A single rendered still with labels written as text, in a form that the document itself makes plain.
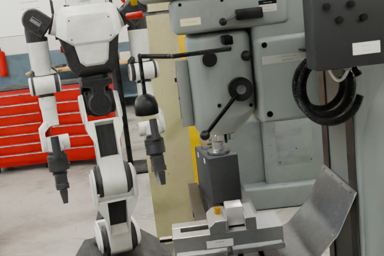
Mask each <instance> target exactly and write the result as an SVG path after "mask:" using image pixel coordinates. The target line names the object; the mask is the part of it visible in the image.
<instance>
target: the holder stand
mask: <svg viewBox="0 0 384 256"><path fill-rule="evenodd" d="M195 157H196V163H197V172H198V182H199V188H200V189H201V190H202V192H203V193H204V194H205V195H206V196H207V197H208V199H209V200H210V201H211V202H212V204H214V205H215V204H219V203H224V201H232V200H238V199H242V194H241V183H240V176H239V165H238V154H237V153H235V152H234V151H232V150H231V149H230V148H228V147H227V146H226V145H224V150H222V151H213V150H212V144H211V142H205V143H203V144H201V145H200V146H195Z"/></svg>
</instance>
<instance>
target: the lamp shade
mask: <svg viewBox="0 0 384 256"><path fill-rule="evenodd" d="M134 110H135V116H138V117H145V116H150V115H155V114H158V113H159V109H158V103H157V101H156V98H155V96H153V95H151V94H148V93H146V94H141V95H139V96H138V97H137V98H136V99H135V105H134Z"/></svg>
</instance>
